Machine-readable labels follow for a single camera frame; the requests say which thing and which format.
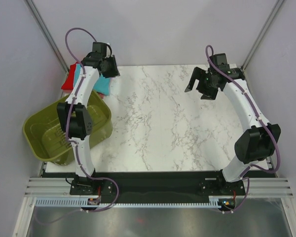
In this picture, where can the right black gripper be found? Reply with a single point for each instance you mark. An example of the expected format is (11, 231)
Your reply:
(210, 94)

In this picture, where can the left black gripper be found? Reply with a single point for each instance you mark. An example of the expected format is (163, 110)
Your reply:
(115, 72)

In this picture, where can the teal t shirt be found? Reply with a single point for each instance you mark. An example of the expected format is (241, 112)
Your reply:
(102, 85)

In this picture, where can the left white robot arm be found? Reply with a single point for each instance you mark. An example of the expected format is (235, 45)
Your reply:
(75, 120)

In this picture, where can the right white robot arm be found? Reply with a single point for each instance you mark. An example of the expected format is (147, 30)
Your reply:
(259, 138)

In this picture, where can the folded red t shirt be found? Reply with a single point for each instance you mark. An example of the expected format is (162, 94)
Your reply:
(68, 84)

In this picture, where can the olive green plastic basket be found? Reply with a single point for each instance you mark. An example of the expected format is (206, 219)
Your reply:
(47, 140)

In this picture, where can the left aluminium frame post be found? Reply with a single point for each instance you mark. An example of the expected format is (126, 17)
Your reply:
(46, 33)

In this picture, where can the aluminium frame post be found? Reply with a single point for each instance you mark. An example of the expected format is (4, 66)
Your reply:
(46, 33)
(262, 33)

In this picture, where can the right aluminium frame post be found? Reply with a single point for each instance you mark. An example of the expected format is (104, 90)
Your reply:
(262, 33)

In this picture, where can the aluminium rail profile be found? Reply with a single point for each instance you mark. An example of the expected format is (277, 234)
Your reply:
(47, 187)

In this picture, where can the white slotted cable duct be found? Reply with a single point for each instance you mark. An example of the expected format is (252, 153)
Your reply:
(85, 202)

